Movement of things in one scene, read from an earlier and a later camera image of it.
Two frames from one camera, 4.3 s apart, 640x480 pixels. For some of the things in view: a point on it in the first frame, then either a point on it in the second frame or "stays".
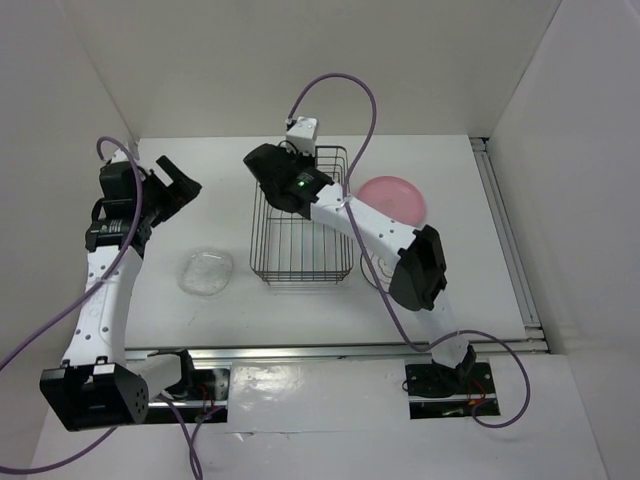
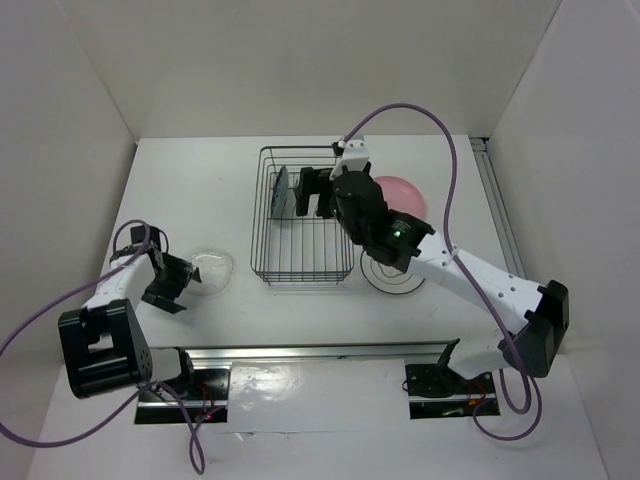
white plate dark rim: [383, 266] stays
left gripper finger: [183, 188] → [196, 274]
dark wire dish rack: [291, 249] stays
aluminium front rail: [328, 354] stays
